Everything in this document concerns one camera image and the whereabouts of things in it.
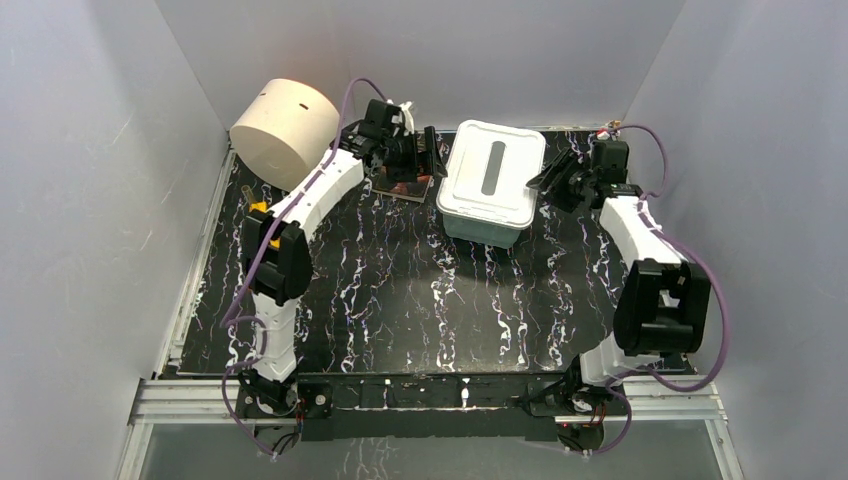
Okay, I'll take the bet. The yellow test tube rack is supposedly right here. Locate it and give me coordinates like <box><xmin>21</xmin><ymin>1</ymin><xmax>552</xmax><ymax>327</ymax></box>
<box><xmin>249</xmin><ymin>201</ymin><xmax>280</xmax><ymax>249</ymax></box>

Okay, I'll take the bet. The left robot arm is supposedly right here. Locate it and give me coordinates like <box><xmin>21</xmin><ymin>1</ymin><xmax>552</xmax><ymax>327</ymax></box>
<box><xmin>244</xmin><ymin>99</ymin><xmax>447</xmax><ymax>416</ymax></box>

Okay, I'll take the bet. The empty glass test tube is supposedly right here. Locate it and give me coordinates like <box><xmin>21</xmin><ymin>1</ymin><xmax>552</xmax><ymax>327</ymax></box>
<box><xmin>241</xmin><ymin>185</ymin><xmax>257</xmax><ymax>208</ymax></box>

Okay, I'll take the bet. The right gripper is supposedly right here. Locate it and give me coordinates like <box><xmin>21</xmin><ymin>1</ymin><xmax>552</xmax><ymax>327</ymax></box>
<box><xmin>525</xmin><ymin>147</ymin><xmax>596</xmax><ymax>214</ymax></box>

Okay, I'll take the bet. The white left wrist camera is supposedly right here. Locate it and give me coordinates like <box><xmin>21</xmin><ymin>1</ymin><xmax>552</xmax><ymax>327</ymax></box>
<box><xmin>398</xmin><ymin>101</ymin><xmax>416</xmax><ymax>134</ymax></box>

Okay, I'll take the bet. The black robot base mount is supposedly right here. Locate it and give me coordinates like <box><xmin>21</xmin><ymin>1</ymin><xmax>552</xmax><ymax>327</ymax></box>
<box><xmin>235</xmin><ymin>372</ymin><xmax>626</xmax><ymax>444</ymax></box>

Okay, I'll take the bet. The white cylindrical container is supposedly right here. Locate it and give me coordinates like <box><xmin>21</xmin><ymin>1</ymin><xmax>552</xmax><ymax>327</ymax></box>
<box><xmin>229</xmin><ymin>78</ymin><xmax>340</xmax><ymax>192</ymax></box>

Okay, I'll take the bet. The Three Days To See book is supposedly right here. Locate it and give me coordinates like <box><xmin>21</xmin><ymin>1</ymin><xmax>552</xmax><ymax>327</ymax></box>
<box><xmin>373</xmin><ymin>168</ymin><xmax>432</xmax><ymax>203</ymax></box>

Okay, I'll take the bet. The teal plastic bin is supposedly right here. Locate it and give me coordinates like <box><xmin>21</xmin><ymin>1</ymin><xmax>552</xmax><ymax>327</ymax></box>
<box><xmin>443</xmin><ymin>215</ymin><xmax>524</xmax><ymax>249</ymax></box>

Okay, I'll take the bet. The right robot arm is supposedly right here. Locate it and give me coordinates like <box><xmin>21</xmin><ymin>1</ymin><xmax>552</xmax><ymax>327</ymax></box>
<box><xmin>527</xmin><ymin>140</ymin><xmax>712</xmax><ymax>414</ymax></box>

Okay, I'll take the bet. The aluminium frame rail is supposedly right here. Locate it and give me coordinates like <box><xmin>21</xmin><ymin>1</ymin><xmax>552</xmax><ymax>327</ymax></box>
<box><xmin>129</xmin><ymin>374</ymin><xmax>727</xmax><ymax>425</ymax></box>

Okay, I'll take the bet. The white plastic bin lid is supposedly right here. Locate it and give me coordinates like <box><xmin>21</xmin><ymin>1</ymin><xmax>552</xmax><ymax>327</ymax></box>
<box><xmin>436</xmin><ymin>120</ymin><xmax>546</xmax><ymax>230</ymax></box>

